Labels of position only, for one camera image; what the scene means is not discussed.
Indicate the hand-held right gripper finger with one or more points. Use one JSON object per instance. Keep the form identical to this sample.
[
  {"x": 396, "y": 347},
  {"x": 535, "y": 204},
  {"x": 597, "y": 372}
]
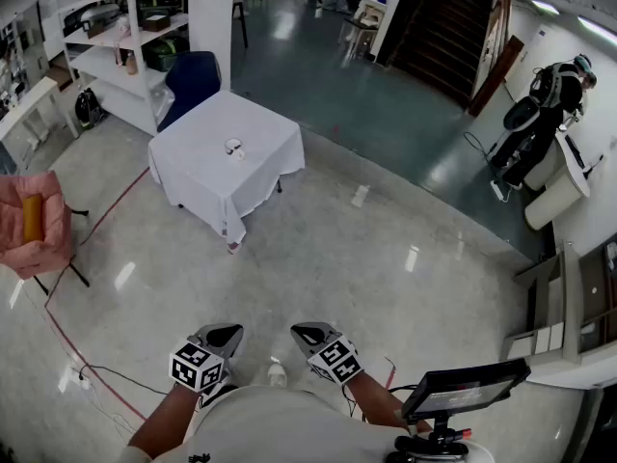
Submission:
[
  {"x": 303, "y": 341},
  {"x": 324, "y": 331}
]

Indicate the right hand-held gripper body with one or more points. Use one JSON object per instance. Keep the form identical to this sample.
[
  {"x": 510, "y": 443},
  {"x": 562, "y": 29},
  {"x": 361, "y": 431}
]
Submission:
[{"x": 335, "y": 359}]

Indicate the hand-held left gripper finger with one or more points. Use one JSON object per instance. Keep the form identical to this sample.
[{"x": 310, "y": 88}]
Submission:
[
  {"x": 205, "y": 334},
  {"x": 233, "y": 350}
]

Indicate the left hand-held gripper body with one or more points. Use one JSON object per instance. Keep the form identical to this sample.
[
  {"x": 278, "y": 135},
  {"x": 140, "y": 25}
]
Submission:
[{"x": 197, "y": 365}]

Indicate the small object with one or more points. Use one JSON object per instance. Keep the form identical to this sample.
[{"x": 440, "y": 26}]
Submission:
[{"x": 238, "y": 156}]

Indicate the person's left forearm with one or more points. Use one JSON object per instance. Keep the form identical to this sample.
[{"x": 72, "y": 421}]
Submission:
[{"x": 166, "y": 420}]

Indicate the person's right forearm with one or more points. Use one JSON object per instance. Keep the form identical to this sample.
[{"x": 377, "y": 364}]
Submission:
[{"x": 376, "y": 403}]

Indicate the person's white shoe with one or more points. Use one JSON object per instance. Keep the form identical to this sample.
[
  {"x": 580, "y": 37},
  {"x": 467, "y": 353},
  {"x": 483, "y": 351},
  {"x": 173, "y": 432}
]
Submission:
[{"x": 277, "y": 375}]

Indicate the person's white shirt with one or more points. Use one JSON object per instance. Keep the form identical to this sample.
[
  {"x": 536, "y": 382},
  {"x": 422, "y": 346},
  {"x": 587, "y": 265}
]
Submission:
[{"x": 289, "y": 427}]

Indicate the white power strip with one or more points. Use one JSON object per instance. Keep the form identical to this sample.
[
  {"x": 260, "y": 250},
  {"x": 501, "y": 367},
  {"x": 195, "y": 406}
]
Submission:
[
  {"x": 82, "y": 379},
  {"x": 500, "y": 191}
]

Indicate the black monitor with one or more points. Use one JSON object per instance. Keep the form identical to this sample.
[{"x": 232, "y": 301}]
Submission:
[{"x": 463, "y": 389}]

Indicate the table with white cloth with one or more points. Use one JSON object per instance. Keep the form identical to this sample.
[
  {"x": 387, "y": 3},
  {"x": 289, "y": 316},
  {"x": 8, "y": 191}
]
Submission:
[{"x": 217, "y": 171}]

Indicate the pink armchair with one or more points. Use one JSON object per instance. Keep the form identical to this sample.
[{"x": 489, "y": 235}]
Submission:
[{"x": 43, "y": 239}]

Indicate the yellow cushion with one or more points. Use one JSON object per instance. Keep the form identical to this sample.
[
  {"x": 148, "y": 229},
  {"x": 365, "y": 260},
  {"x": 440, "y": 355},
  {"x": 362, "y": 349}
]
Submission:
[{"x": 33, "y": 217}]

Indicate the grey shelf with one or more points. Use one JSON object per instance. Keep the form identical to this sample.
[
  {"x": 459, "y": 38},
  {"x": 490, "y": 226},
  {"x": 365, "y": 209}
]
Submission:
[{"x": 569, "y": 307}]

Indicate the black backpack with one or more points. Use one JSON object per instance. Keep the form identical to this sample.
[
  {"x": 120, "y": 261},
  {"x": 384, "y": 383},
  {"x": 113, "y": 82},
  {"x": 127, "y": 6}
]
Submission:
[{"x": 88, "y": 109}]

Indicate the blue chair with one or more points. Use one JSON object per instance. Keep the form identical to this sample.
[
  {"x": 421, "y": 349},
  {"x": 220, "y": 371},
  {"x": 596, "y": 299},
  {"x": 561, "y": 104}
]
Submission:
[{"x": 193, "y": 80}]

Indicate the round white table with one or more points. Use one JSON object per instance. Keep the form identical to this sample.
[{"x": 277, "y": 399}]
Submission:
[{"x": 559, "y": 186}]

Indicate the white shelf unit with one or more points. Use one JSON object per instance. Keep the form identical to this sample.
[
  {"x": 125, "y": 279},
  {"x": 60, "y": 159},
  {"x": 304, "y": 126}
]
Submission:
[{"x": 130, "y": 65}]

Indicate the green case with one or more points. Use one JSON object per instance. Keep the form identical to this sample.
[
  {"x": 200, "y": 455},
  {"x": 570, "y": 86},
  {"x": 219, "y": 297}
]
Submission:
[{"x": 166, "y": 53}]

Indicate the white desk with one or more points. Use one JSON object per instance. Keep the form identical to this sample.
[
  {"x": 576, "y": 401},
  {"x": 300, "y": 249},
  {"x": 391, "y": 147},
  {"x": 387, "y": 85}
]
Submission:
[{"x": 29, "y": 109}]

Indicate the white side table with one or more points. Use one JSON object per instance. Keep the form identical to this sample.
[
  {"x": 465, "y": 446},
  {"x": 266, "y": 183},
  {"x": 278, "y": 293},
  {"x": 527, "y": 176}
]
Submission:
[{"x": 361, "y": 22}]

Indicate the wooden boards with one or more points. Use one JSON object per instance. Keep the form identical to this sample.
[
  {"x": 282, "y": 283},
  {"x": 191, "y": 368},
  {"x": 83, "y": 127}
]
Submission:
[{"x": 499, "y": 65}]

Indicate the dark staircase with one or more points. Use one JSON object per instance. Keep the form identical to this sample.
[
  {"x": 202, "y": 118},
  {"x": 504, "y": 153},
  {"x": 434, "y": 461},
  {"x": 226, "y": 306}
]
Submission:
[{"x": 438, "y": 32}]

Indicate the black monitor mount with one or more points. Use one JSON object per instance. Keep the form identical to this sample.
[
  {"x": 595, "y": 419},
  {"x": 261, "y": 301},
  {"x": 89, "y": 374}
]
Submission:
[{"x": 434, "y": 442}]

